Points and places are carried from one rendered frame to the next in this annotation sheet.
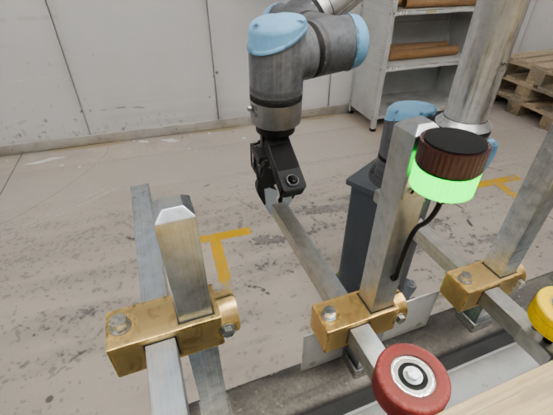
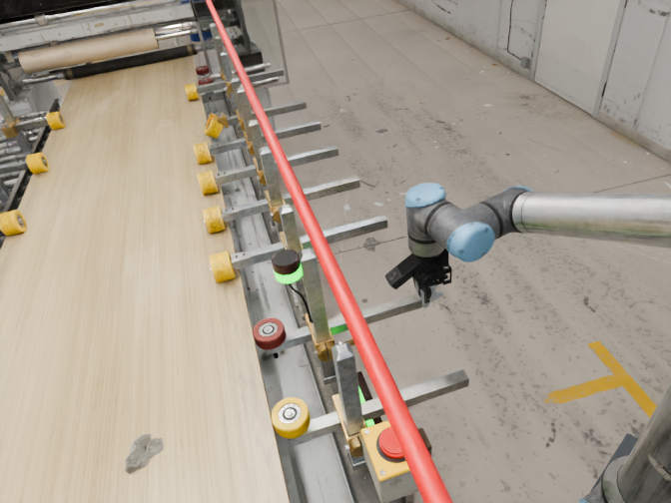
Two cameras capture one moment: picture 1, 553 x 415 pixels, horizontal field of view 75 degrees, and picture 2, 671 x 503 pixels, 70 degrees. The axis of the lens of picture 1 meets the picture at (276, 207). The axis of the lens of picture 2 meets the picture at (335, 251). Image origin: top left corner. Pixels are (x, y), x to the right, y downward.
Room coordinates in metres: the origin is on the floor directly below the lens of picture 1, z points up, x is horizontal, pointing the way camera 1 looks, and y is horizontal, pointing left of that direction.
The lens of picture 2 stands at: (0.52, -0.93, 1.79)
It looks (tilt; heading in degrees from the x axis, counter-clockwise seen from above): 39 degrees down; 99
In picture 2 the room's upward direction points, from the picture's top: 8 degrees counter-clockwise
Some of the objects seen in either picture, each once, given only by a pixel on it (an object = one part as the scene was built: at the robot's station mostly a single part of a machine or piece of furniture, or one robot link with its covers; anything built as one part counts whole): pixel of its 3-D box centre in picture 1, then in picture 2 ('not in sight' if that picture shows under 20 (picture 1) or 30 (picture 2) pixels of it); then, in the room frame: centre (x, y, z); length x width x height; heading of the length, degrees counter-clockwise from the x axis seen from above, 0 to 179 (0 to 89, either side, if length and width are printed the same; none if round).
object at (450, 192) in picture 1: (443, 175); (288, 270); (0.29, -0.16, 1.11); 0.06 x 0.06 x 0.02
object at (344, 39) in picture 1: (327, 44); (462, 231); (0.68, -0.09, 1.14); 0.12 x 0.12 x 0.09; 34
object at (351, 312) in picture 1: (360, 316); (320, 335); (0.33, -0.12, 0.85); 0.14 x 0.06 x 0.05; 111
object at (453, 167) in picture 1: (451, 151); (286, 261); (0.29, -0.16, 1.13); 0.06 x 0.06 x 0.02
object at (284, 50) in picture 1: (277, 59); (426, 212); (0.61, 0.00, 1.14); 0.10 x 0.09 x 0.12; 124
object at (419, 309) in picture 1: (370, 328); not in sight; (0.37, -0.16, 0.75); 0.26 x 0.01 x 0.10; 111
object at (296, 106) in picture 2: not in sight; (267, 113); (-0.02, 1.10, 0.95); 0.37 x 0.03 x 0.03; 21
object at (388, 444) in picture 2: not in sight; (394, 443); (0.52, -0.62, 1.22); 0.04 x 0.04 x 0.02
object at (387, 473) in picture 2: not in sight; (395, 459); (0.52, -0.62, 1.18); 0.07 x 0.07 x 0.08; 21
